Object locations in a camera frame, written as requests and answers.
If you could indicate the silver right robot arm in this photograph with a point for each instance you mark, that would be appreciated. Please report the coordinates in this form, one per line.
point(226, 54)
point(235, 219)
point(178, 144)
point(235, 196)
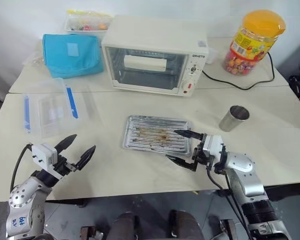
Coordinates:
point(250, 185)

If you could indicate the clear box with blue clips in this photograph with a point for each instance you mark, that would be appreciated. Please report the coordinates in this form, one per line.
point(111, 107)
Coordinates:
point(50, 110)

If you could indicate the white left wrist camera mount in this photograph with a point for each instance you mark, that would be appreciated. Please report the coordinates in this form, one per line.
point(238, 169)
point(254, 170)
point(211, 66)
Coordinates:
point(43, 153)

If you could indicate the clear plastic bag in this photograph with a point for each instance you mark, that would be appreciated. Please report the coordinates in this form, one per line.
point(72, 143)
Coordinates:
point(36, 58)

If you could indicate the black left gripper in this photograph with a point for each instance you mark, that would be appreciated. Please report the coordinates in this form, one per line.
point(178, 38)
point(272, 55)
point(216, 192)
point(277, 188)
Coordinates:
point(63, 167)

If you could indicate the stainless steel cup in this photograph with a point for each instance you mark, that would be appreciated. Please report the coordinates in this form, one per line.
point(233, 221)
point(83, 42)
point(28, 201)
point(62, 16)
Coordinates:
point(231, 120)

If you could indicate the dark rounded shape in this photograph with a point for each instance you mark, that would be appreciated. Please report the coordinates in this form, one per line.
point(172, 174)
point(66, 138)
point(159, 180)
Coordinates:
point(183, 225)
point(125, 226)

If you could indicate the cream toaster oven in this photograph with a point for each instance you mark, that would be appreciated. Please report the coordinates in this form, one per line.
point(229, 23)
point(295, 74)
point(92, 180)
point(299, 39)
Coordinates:
point(155, 37)

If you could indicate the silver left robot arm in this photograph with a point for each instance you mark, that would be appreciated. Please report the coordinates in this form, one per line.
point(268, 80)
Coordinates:
point(27, 200)

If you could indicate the white bin of small items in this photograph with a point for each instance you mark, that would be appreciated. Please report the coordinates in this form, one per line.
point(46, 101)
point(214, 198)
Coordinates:
point(87, 23)

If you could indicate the candy jar with orange lid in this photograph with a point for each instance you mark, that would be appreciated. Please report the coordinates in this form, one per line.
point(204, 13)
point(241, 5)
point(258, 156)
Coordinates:
point(252, 42)

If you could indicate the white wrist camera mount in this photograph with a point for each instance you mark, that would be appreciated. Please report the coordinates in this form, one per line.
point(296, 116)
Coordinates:
point(43, 153)
point(213, 146)

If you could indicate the stained metal baking tray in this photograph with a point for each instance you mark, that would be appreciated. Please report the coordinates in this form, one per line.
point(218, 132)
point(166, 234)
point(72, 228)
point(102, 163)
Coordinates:
point(150, 135)

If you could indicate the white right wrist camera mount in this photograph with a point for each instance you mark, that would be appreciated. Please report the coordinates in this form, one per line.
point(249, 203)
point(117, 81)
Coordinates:
point(213, 146)

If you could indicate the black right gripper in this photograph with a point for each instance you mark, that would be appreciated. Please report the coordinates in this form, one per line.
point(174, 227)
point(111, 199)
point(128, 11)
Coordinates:
point(199, 155)

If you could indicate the blue fabric bag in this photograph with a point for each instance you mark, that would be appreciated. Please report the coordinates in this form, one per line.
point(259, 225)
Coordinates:
point(70, 55)

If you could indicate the small clear plastic cup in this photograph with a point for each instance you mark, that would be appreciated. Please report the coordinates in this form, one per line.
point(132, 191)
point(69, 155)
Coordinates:
point(212, 57)

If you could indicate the clear plastic box lid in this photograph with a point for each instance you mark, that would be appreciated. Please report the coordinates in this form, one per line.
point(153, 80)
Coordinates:
point(88, 102)

